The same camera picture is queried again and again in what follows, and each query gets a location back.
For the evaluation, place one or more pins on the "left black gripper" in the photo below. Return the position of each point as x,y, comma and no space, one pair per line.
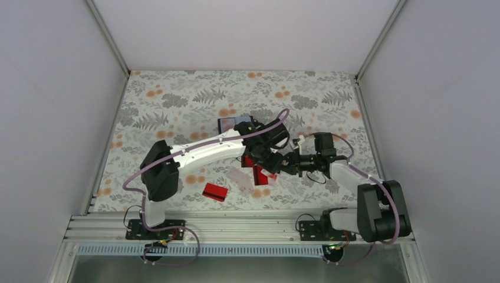
273,165

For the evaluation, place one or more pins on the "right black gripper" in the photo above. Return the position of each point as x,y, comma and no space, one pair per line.
293,161

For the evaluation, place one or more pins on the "white card red circles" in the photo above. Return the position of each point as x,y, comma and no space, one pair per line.
226,124

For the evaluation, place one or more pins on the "red card black stripe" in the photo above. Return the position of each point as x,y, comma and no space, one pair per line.
215,192

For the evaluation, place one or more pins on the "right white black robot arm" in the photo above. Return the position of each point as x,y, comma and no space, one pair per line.
380,214

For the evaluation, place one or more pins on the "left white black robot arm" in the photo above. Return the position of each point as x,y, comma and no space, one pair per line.
163,164

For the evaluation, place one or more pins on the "floral patterned table mat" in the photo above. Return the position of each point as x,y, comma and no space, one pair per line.
180,107

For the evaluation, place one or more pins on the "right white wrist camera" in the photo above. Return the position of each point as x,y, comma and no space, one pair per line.
298,143

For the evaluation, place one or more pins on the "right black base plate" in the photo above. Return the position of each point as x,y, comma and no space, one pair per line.
311,230

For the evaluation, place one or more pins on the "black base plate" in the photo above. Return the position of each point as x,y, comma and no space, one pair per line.
137,231
311,230

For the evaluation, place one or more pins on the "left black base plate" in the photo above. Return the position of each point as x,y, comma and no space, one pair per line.
137,231

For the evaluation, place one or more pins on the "aluminium rail frame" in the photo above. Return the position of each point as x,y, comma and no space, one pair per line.
241,246

